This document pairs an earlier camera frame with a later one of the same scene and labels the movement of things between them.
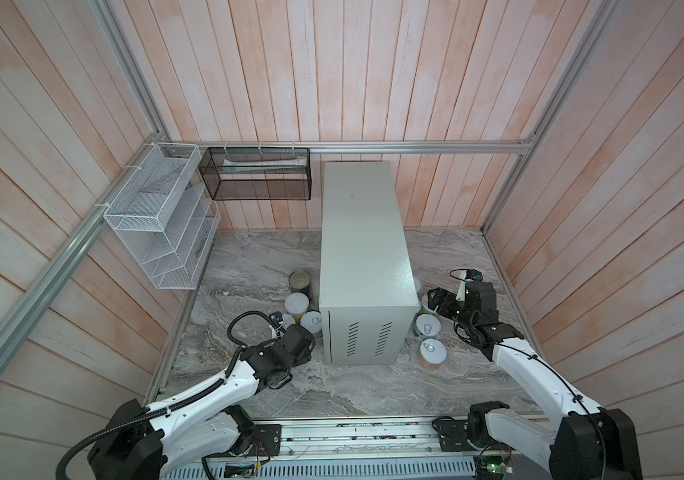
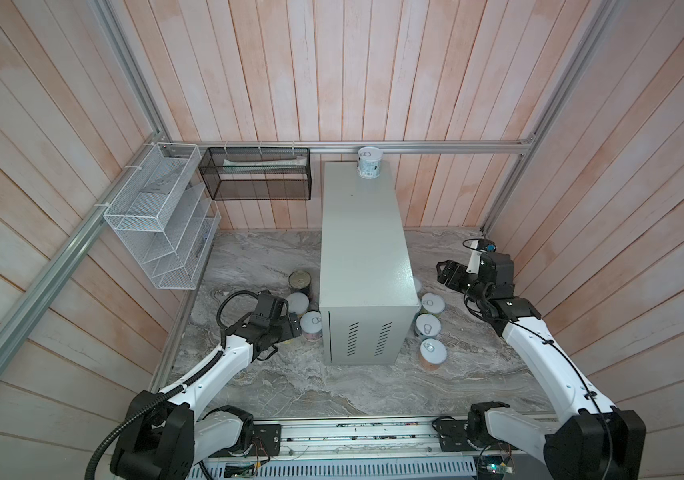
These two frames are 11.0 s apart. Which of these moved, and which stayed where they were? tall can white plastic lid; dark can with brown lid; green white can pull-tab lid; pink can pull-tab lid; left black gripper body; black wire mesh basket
Moved: left black gripper body; green white can pull-tab lid
Stayed: pink can pull-tab lid; black wire mesh basket; dark can with brown lid; tall can white plastic lid
